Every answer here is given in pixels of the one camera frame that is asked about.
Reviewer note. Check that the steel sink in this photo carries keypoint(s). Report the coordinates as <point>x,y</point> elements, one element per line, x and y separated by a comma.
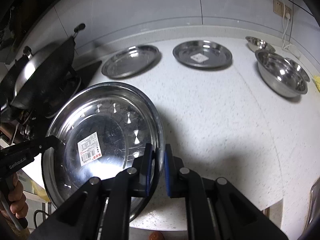
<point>314,204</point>

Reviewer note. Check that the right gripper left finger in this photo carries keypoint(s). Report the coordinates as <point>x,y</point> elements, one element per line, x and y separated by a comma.
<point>133,182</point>

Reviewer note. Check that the medium steel bowl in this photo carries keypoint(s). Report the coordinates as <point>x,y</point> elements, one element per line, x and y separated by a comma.
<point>299,69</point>

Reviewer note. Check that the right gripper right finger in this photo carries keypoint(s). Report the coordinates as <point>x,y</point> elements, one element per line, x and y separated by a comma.
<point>200,196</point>

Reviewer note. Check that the steel plate with sticker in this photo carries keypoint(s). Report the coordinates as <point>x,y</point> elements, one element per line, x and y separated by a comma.
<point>202,54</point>

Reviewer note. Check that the steel plate plain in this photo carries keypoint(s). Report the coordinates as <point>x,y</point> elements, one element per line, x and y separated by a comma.
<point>130,61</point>

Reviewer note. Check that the small steel bowl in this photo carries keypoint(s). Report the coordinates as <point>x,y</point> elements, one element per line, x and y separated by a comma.
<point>255,44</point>

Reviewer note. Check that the large steel bowl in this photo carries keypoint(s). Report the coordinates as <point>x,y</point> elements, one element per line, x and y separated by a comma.
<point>279,75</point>

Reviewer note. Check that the black wok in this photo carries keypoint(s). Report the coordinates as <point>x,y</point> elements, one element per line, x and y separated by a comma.
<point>33,76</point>

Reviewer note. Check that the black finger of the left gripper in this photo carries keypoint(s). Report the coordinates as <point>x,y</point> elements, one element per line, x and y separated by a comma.
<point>50,142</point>

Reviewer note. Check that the steel plate with label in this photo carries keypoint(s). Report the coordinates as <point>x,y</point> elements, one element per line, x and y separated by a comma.
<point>101,131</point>

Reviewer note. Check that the person's left hand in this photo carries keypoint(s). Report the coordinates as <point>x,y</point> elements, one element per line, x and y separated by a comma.
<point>18,207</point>

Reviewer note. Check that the napa cabbage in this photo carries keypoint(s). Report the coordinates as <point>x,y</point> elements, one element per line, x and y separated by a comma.
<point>316,80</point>

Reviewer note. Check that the beige wall socket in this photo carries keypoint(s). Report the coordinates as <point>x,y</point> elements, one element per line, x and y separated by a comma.
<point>282,10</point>

